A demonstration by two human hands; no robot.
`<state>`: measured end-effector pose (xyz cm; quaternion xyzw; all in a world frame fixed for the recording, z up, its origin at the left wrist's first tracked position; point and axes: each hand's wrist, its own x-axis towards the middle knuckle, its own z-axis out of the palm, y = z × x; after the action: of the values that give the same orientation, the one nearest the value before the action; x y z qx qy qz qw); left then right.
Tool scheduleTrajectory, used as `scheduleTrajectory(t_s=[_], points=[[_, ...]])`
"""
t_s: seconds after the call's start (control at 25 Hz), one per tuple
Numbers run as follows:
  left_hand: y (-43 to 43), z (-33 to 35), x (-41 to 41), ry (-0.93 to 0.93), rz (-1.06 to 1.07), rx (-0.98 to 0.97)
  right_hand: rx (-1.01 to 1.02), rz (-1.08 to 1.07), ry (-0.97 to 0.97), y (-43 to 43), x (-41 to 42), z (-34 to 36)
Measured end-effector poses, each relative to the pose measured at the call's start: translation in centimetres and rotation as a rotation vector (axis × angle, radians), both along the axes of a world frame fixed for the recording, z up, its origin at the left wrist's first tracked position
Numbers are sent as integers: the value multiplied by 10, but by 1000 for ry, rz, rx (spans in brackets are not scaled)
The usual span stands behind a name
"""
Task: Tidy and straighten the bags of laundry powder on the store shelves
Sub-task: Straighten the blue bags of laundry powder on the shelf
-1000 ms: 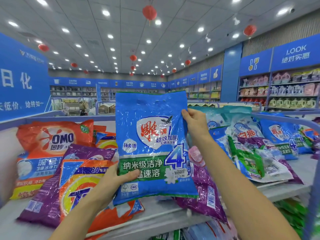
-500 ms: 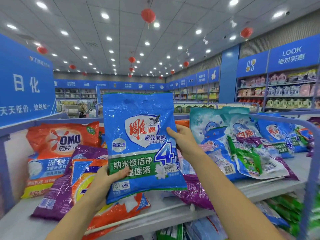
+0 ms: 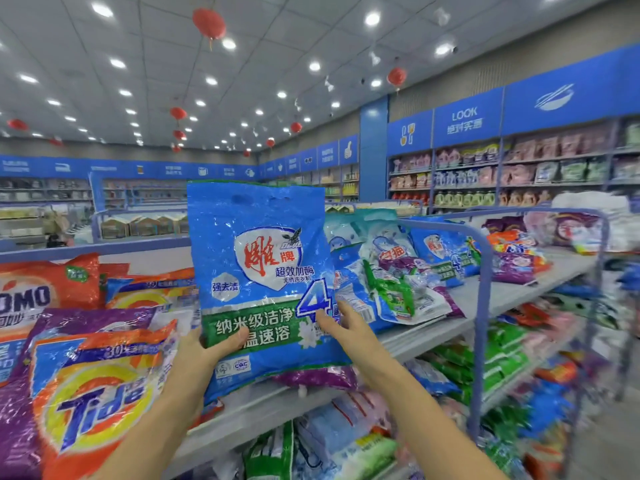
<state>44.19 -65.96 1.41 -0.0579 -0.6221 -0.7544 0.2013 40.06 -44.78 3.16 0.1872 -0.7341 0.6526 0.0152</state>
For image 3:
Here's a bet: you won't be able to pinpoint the large orange detergent bag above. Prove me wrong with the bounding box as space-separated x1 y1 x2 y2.
30 319 181 480
490 229 551 276
105 267 201 314

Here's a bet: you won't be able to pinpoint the far wall racks with goods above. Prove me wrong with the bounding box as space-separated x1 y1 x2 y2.
0 165 361 232

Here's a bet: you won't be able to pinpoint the blue wall sign band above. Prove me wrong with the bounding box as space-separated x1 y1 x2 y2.
0 135 361 182

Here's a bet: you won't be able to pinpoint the white washing powder bags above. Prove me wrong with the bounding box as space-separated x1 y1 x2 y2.
525 191 640 254

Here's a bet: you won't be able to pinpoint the person's right forearm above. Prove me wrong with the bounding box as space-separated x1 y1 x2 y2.
365 365 506 480

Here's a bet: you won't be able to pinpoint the person's left hand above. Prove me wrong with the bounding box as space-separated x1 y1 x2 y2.
163 323 251 416

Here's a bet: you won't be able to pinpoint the orange detergent bag red swirl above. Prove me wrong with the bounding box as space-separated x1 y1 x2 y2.
0 253 103 381

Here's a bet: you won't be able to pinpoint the person's right hand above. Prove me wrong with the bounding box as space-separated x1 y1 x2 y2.
315 299 401 392

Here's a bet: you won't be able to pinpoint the grey shelf with blue frame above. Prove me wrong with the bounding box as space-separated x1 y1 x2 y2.
0 205 640 480

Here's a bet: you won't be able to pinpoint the panda green detergent bag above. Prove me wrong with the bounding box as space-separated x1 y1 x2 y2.
540 279 623 328

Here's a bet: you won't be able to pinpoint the hanging red lanterns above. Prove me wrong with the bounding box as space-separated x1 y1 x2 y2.
5 7 409 156

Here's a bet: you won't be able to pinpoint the row of green boxes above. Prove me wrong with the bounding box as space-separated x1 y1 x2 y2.
100 213 191 241

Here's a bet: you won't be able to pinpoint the teal Baimao bag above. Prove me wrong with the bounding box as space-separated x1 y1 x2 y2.
375 229 421 272

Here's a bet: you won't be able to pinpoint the blue sign with utensil icons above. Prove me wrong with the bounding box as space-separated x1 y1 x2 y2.
388 109 434 157

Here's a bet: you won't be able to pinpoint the blue sign white lettering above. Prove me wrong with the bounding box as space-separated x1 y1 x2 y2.
432 87 505 149

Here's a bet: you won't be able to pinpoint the clear green-print detergent bag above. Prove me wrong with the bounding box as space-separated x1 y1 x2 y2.
360 257 453 326

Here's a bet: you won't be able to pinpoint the wall rack with pink goods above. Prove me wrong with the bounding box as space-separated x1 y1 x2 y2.
388 119 640 212

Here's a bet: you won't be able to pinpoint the blue sign with bowl icon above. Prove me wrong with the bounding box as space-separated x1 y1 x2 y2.
503 45 640 137

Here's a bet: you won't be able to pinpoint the stack of green bags below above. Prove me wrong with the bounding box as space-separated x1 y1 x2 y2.
438 325 528 393

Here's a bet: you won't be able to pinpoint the ceiling spotlights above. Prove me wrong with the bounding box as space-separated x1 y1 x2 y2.
15 0 461 146

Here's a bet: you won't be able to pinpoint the purple detergent bag gold oval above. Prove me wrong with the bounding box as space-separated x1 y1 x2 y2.
485 217 527 236

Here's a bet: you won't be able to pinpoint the person's left forearm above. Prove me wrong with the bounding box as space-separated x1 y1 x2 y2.
95 389 216 480

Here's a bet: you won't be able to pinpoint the pile of pink detergent bags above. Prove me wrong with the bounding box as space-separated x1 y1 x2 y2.
505 303 573 334

